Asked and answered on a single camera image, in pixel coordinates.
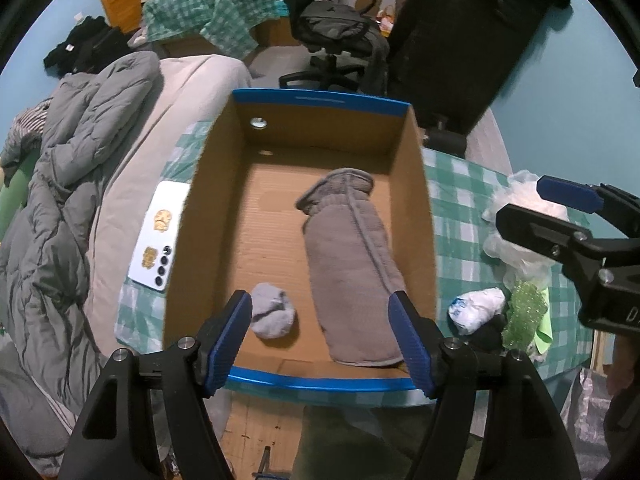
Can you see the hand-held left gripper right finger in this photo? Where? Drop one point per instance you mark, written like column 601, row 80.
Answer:
column 410, row 340

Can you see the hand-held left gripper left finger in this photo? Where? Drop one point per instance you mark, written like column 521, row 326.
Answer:
column 230, row 340

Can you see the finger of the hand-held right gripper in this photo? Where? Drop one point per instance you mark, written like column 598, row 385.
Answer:
column 570, row 192
column 535, row 232

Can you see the white mesh bath pouf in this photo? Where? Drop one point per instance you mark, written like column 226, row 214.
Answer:
column 520, row 187

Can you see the white bundle with blue print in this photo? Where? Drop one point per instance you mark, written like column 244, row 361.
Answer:
column 477, row 307

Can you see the black sock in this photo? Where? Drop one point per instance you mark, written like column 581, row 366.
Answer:
column 487, row 338

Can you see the green glitter sponge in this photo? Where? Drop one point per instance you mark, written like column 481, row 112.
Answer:
column 522, row 315

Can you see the light green cloth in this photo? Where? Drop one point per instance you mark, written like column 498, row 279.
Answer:
column 544, row 338

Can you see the blue-rimmed cardboard box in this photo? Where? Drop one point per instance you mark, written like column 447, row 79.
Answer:
column 260, row 220

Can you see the person's right forearm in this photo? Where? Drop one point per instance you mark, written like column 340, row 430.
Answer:
column 622, row 365

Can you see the grey sock ball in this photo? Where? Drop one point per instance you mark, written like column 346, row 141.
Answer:
column 272, row 317

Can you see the green checkered tablecloth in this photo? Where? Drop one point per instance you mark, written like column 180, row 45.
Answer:
column 460, row 210

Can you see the long grey sock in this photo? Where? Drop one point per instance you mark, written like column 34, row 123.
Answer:
column 350, row 270

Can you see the person's olive trousers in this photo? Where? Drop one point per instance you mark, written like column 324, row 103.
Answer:
column 360, row 440

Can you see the silver plastic bag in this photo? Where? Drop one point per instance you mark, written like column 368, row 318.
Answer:
column 587, row 410

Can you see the white smartphone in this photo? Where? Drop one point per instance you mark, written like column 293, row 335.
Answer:
column 160, row 230

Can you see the beige bed mattress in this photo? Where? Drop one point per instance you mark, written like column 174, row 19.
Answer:
column 150, row 135

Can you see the grey quilted duvet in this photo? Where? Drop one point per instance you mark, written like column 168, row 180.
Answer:
column 60, row 200

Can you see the green pillow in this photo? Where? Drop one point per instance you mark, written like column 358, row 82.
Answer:
column 12, row 195

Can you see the black office chair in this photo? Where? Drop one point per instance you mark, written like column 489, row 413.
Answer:
column 325, row 72

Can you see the dark garment pile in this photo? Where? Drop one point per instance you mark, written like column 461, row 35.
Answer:
column 335, row 27

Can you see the striped grey cloth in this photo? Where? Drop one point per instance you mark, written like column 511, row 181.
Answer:
column 25, row 127

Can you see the plain cardboard box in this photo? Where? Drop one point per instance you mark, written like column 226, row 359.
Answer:
column 274, row 34

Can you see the black clothes heap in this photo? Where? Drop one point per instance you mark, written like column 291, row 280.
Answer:
column 85, row 47

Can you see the green checkered cloth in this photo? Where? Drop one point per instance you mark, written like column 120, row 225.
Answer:
column 210, row 5

